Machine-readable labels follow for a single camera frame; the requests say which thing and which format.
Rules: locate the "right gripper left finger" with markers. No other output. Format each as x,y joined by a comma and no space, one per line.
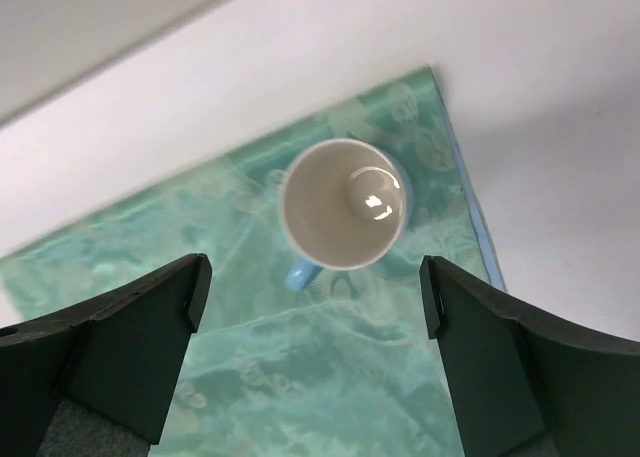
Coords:
102,373

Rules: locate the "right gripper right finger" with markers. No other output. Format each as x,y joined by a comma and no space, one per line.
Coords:
524,380

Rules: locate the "light blue mug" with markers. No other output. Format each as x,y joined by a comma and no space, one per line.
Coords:
344,204

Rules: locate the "teal satin placemat cloth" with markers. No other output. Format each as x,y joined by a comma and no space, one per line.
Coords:
342,369

